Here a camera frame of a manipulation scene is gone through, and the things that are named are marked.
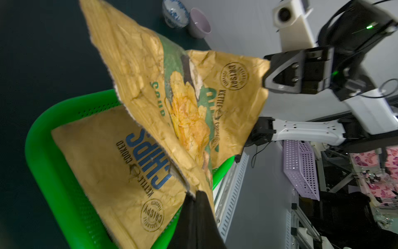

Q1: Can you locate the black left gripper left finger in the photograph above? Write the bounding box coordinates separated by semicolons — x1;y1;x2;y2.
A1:
167;192;199;249

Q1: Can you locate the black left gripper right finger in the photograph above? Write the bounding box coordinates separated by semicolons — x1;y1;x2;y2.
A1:
195;191;227;249

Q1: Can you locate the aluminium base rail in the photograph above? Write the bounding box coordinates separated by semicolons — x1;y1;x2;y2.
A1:
214;152;249;242

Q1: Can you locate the green plastic basket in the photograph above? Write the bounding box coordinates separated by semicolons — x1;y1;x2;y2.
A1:
24;89;236;249

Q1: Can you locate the gold chips bag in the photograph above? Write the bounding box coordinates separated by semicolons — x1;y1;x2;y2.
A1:
80;1;271;201

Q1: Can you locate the lilac ceramic bowl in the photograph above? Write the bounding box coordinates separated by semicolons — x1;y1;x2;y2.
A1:
188;8;211;39

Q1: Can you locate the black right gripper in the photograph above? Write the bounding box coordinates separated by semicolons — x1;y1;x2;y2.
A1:
262;46;334;94

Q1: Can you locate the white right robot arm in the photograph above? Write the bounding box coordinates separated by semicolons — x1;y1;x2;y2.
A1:
245;1;398;153

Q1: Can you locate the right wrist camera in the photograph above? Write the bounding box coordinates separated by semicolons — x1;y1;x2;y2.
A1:
273;0;317;52

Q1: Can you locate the yellow blue chips bag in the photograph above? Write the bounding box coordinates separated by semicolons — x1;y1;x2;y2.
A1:
52;106;186;249

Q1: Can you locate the lilac perforated plastic basket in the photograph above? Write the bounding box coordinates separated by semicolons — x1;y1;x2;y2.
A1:
283;140;320;201

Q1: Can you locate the blue floral ceramic bowl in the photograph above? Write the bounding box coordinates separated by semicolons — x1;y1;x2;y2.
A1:
162;0;190;29

